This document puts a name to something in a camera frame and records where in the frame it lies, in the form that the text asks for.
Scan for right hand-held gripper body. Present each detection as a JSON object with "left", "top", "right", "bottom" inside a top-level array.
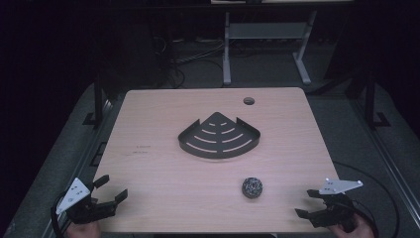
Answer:
[{"left": 312, "top": 178, "right": 365, "bottom": 233}]

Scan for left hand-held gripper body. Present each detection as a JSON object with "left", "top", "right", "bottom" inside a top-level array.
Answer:
[{"left": 55, "top": 177, "right": 106, "bottom": 225}]

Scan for grey metal stand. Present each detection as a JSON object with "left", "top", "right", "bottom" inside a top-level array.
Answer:
[{"left": 222, "top": 9, "right": 319, "bottom": 86}]

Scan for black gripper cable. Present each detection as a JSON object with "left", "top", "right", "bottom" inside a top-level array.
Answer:
[
  {"left": 50, "top": 192, "right": 68, "bottom": 238},
  {"left": 332, "top": 160, "right": 401, "bottom": 238}
]

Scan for black metal corner shelf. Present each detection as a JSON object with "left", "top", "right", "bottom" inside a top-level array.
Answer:
[{"left": 177, "top": 111, "right": 262, "bottom": 160}]

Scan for bundle of floor cables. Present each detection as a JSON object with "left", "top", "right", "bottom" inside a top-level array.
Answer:
[{"left": 153, "top": 35, "right": 226, "bottom": 89}]

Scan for black frame post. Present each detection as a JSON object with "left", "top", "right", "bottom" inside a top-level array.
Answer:
[
  {"left": 82, "top": 74, "right": 106, "bottom": 127},
  {"left": 364, "top": 74, "right": 391, "bottom": 131}
]

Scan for person's right hand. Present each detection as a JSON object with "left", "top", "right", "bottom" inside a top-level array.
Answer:
[{"left": 327, "top": 214, "right": 376, "bottom": 238}]

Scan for person's left hand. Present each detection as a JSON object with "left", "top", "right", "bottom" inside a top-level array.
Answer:
[{"left": 66, "top": 220, "right": 103, "bottom": 238}]

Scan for steel wool scouring ball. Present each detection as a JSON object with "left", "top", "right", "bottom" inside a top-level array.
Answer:
[{"left": 241, "top": 177, "right": 264, "bottom": 199}]

